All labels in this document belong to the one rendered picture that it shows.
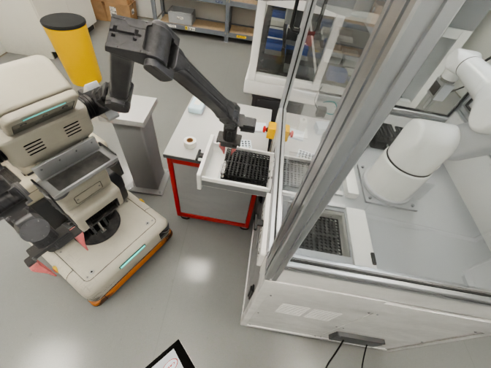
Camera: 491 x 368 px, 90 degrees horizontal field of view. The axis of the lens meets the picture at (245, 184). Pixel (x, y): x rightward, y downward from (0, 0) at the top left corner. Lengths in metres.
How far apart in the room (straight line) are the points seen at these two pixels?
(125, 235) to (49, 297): 0.60
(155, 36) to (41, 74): 0.40
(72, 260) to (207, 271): 0.82
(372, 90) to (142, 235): 1.56
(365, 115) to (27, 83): 0.84
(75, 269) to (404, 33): 1.72
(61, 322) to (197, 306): 0.79
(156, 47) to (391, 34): 0.46
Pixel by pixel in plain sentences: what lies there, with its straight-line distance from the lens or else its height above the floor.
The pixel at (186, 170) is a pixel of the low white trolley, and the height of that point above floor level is 0.64.
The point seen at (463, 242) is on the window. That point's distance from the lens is 0.71.
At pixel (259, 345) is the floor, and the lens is 1.79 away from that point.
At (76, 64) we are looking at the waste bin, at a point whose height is 0.27.
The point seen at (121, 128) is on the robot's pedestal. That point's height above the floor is 0.65.
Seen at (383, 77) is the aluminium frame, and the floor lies 1.64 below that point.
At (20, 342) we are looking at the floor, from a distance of 2.07.
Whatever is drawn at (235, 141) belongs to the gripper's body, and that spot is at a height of 1.07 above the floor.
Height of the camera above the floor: 1.76
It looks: 51 degrees down
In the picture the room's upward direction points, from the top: 11 degrees clockwise
